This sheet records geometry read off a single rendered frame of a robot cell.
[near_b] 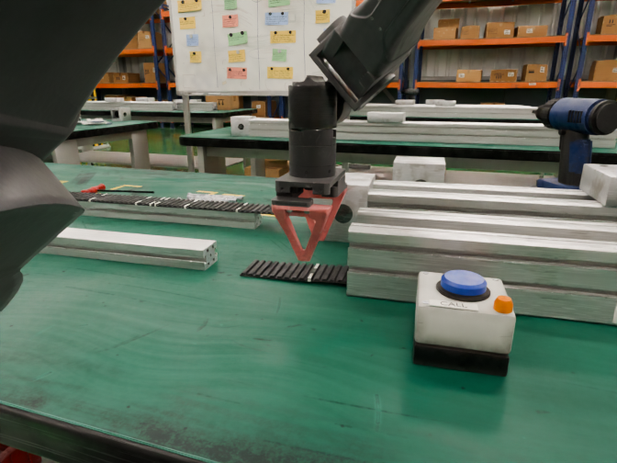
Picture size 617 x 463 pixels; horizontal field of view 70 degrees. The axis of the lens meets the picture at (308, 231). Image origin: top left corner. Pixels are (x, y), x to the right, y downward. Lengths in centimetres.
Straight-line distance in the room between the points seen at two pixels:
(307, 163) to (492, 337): 27
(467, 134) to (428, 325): 174
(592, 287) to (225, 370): 38
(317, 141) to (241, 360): 25
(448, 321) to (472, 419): 8
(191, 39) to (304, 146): 345
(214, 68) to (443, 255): 344
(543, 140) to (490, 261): 164
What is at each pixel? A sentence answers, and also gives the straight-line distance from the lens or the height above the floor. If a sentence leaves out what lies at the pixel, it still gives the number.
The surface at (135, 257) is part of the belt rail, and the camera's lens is 67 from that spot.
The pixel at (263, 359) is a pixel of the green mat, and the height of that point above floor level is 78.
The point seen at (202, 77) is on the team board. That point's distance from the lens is 388.
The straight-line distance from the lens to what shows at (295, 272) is 59.
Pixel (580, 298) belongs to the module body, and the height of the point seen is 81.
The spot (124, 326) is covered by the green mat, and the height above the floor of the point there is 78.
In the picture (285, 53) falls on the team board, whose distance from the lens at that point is 357.
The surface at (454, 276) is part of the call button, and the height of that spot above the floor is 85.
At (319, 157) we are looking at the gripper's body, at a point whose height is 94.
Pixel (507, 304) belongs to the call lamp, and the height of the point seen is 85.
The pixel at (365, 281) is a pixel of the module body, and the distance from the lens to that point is 52.
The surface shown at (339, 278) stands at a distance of 56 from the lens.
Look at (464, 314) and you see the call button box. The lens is 40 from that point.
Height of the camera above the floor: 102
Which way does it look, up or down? 18 degrees down
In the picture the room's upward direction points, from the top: straight up
